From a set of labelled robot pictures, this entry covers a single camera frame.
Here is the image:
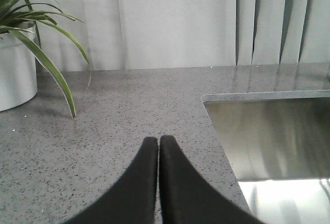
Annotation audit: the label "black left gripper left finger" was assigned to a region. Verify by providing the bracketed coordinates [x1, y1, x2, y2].
[66, 137, 158, 223]

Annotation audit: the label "white plant pot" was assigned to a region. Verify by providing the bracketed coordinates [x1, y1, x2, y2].
[1, 33, 37, 111]

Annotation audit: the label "green potted plant leaves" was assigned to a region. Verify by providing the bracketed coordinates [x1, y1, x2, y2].
[1, 0, 91, 119]

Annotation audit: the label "white pleated curtain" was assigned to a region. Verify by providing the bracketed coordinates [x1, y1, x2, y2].
[50, 0, 329, 70]

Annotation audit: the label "stainless steel sink basin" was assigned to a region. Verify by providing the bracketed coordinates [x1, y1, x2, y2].
[202, 90, 329, 223]

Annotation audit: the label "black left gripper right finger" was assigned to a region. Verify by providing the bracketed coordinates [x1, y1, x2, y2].
[159, 135, 260, 223]

